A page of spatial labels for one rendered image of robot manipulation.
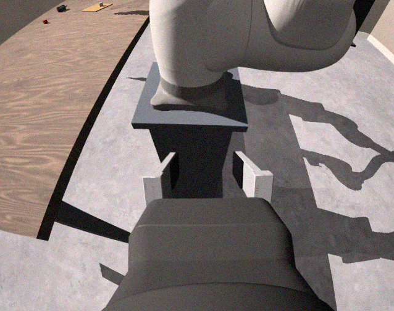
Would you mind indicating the tan square mat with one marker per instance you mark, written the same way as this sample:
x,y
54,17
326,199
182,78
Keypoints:
x,y
95,8

